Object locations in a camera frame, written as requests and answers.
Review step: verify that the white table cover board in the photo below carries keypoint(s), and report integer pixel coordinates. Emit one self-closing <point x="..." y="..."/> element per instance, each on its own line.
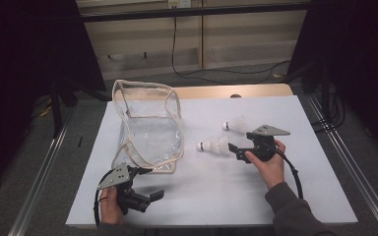
<point x="210" y="196"/>

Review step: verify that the black horizontal bar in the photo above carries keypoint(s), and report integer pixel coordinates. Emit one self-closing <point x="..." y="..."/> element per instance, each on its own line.
<point x="193" y="12"/>

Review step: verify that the person's left hand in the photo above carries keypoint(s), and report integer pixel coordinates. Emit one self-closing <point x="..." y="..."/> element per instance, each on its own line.
<point x="110" y="208"/>

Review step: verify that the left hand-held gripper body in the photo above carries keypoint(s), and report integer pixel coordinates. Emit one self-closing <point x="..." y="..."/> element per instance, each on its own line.
<point x="119" y="175"/>

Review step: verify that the black metal stand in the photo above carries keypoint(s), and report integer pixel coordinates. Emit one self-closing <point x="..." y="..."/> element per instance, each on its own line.
<point x="56" y="111"/>

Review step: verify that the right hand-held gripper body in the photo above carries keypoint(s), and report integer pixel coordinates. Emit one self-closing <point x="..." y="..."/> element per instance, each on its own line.
<point x="264" y="144"/>

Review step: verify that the black curtain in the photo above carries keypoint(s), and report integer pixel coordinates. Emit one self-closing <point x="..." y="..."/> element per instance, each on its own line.
<point x="19" y="65"/>
<point x="367" y="49"/>

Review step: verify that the wooden table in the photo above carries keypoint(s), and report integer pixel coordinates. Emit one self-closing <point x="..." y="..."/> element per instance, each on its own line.
<point x="259" y="90"/>

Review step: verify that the metal floor rail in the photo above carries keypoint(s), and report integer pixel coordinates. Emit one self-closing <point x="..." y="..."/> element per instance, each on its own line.
<point x="36" y="193"/>
<point x="357" y="173"/>

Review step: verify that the person's right hand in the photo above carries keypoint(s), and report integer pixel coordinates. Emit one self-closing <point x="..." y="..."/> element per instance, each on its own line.
<point x="270" y="172"/>

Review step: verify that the clear plastic bag beige trim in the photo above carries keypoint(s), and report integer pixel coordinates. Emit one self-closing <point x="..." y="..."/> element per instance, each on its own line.
<point x="151" y="141"/>

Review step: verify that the small black floor object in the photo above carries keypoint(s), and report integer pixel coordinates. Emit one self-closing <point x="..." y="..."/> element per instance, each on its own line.
<point x="80" y="141"/>

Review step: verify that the white wall socket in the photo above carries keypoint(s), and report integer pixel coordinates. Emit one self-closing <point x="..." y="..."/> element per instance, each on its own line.
<point x="179" y="3"/>

